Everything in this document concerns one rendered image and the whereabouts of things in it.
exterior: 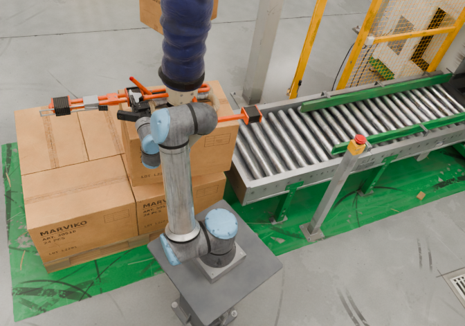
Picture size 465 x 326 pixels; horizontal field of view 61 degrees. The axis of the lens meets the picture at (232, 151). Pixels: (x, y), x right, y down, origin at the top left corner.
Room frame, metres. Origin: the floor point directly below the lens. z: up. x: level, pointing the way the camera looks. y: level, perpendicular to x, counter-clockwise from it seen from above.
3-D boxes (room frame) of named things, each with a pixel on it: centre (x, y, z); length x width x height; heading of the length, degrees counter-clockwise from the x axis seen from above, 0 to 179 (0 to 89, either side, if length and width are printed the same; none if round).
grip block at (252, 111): (1.56, -0.06, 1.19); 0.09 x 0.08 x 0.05; 29
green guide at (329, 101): (2.86, -1.13, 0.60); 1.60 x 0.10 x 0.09; 121
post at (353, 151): (1.71, -0.71, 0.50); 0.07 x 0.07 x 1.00; 31
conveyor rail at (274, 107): (2.73, -0.79, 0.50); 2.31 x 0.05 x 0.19; 121
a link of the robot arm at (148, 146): (1.25, 0.39, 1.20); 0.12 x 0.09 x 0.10; 31
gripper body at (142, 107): (1.40, 0.47, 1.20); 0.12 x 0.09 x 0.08; 31
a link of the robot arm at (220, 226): (0.96, -0.01, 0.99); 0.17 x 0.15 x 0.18; 124
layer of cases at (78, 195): (1.75, 0.77, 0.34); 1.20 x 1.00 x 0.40; 121
